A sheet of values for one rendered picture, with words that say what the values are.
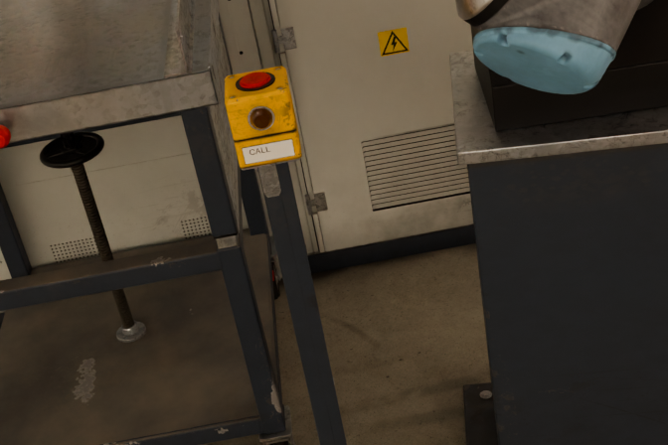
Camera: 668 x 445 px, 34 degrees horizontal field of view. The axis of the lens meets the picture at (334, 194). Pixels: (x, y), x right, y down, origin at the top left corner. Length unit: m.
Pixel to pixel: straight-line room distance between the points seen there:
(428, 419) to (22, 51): 1.01
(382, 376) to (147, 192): 0.66
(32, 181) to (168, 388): 0.63
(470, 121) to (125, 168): 1.09
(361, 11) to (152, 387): 0.86
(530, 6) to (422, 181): 1.29
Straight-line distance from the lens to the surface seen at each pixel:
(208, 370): 2.08
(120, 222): 2.49
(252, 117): 1.33
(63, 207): 2.48
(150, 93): 1.58
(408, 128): 2.38
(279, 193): 1.42
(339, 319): 2.41
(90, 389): 2.13
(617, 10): 1.24
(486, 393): 2.14
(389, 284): 2.49
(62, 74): 1.68
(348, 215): 2.47
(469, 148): 1.44
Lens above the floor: 1.46
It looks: 31 degrees down
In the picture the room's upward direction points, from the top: 11 degrees counter-clockwise
